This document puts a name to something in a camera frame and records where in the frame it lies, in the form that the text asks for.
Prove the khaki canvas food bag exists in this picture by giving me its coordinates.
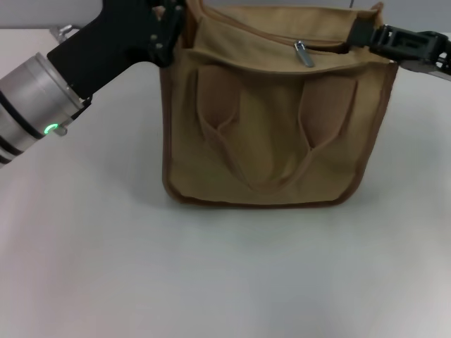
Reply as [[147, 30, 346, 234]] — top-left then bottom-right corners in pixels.
[[160, 0, 401, 211]]

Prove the silver metal zipper pull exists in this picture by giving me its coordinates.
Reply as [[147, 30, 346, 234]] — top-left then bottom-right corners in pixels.
[[293, 39, 316, 68]]

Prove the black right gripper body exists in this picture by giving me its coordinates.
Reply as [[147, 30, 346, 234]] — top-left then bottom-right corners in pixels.
[[435, 31, 451, 60]]

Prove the left gripper connector cable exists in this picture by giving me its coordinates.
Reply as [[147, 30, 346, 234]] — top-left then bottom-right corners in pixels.
[[50, 24, 82, 138]]

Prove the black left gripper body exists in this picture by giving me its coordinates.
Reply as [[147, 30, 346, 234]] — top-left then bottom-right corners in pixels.
[[46, 0, 175, 103]]

